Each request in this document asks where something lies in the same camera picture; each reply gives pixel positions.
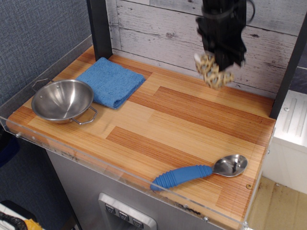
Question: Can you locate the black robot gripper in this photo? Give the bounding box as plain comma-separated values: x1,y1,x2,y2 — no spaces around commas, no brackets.
196,0,247,71

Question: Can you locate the leopard print plush toy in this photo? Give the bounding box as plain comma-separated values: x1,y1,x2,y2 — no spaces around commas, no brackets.
194,53,234,89

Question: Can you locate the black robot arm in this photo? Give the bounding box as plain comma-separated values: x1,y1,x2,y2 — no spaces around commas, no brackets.
196,0,247,71

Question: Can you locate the folded blue towel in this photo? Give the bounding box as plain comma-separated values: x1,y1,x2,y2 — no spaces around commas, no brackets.
76,57,145,109

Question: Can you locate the white grooved side unit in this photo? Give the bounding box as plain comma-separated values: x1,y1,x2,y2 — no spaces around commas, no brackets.
262,90,307,193

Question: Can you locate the clear acrylic table guard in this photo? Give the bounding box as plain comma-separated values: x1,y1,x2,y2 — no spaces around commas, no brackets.
0,35,276,230

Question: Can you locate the grey cabinet with dispenser panel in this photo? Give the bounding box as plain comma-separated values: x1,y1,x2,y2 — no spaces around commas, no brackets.
47,151,248,230

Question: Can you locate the yellow object bottom left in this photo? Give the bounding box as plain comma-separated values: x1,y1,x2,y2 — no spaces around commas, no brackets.
17,219,43,230

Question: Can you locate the dark grey right post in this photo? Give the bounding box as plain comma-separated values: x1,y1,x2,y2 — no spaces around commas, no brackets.
269,15,307,119

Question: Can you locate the dark grey post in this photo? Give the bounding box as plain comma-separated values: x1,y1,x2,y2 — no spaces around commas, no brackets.
269,15,307,119
86,0,113,60

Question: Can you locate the blue handled metal spoon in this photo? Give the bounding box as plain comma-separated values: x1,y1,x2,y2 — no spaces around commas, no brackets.
150,154,248,191

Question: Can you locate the dark grey left post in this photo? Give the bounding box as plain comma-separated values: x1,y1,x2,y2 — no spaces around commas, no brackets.
86,0,113,60

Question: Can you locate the stainless steel bowl with handles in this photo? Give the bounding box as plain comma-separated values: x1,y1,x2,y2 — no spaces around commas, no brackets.
31,79,98,125

